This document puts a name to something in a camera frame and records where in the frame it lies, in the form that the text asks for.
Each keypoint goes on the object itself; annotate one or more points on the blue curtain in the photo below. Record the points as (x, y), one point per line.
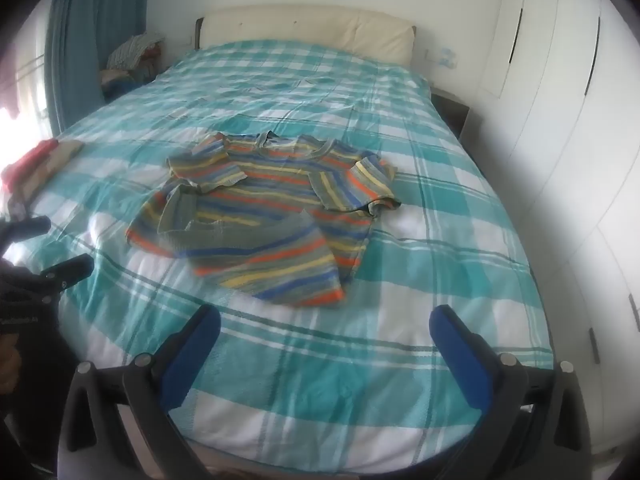
(95, 25)

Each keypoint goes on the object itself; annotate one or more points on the person's left hand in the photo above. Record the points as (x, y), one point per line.
(7, 365)

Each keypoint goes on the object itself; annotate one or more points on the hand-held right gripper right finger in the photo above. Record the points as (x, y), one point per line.
(461, 357)

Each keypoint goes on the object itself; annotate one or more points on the teal plaid blanket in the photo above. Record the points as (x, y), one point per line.
(450, 260)

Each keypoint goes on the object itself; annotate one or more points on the red folded cloth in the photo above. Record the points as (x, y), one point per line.
(27, 162)

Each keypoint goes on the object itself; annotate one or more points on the wall socket panel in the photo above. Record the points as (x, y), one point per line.
(444, 57)

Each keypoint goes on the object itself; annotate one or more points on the cream padded headboard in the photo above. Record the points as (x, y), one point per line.
(310, 27)

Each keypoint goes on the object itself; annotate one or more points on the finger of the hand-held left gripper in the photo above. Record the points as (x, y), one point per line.
(31, 226)
(70, 266)

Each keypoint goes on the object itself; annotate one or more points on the striped small shirt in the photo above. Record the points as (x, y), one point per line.
(280, 187)

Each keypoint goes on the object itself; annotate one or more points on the pile of clothes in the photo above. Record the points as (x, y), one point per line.
(132, 57)

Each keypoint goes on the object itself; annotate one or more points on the dark nightstand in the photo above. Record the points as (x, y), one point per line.
(454, 110)

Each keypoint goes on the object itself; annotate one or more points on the white wardrobe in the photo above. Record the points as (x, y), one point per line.
(560, 110)

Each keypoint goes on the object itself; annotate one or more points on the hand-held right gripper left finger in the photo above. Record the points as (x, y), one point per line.
(189, 357)

